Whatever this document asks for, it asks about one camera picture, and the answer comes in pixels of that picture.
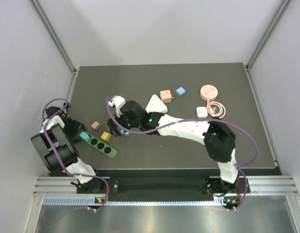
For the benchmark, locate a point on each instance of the blue plug adapter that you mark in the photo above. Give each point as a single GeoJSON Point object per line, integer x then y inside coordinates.
{"type": "Point", "coordinates": [180, 91]}

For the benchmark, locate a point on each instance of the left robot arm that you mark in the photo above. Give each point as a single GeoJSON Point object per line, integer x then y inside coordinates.
{"type": "Point", "coordinates": [55, 144]}

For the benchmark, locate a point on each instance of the dark teal plug adapter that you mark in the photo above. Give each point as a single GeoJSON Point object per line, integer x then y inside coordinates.
{"type": "Point", "coordinates": [84, 136]}

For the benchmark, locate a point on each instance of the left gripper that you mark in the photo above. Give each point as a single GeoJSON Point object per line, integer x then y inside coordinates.
{"type": "Point", "coordinates": [77, 126]}

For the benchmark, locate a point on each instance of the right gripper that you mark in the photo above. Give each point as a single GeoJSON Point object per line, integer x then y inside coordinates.
{"type": "Point", "coordinates": [114, 129]}

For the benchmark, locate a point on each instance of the white triangular power strip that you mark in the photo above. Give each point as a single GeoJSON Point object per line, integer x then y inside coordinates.
{"type": "Point", "coordinates": [155, 104]}

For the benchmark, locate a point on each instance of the pink round socket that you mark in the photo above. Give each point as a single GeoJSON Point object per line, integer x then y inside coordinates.
{"type": "Point", "coordinates": [208, 92]}

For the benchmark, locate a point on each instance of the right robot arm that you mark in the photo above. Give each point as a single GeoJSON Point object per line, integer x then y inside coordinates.
{"type": "Point", "coordinates": [216, 136]}

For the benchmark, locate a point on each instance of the pink cube socket adapter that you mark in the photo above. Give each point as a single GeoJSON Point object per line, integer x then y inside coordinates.
{"type": "Point", "coordinates": [166, 96]}

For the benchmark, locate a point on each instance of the pink plug adapter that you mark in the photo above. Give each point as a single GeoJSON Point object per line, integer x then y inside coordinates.
{"type": "Point", "coordinates": [97, 126]}

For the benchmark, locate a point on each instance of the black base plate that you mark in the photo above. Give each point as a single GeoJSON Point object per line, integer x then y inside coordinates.
{"type": "Point", "coordinates": [155, 189]}

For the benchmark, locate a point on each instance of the yellow plug adapter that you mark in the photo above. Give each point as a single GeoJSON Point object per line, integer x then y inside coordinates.
{"type": "Point", "coordinates": [106, 136]}

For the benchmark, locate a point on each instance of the green power strip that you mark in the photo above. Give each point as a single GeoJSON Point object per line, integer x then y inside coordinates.
{"type": "Point", "coordinates": [102, 147]}

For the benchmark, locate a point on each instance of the white cylindrical plug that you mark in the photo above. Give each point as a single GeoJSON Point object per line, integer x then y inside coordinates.
{"type": "Point", "coordinates": [202, 112]}

